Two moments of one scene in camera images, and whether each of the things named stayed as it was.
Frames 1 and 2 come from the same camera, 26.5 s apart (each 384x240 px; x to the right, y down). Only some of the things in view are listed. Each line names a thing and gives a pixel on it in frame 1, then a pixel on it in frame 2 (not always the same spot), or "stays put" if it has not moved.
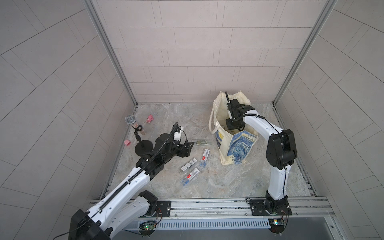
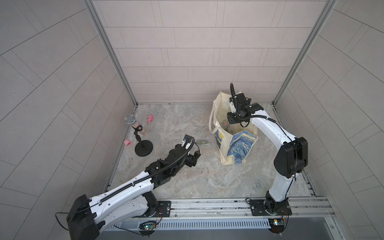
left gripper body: (180, 152) -> (190, 160)
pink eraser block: (127, 142) stays put
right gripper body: (233, 124) -> (235, 117)
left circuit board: (147, 228) stays put
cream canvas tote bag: (234, 146) stays put
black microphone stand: (143, 147) stays put
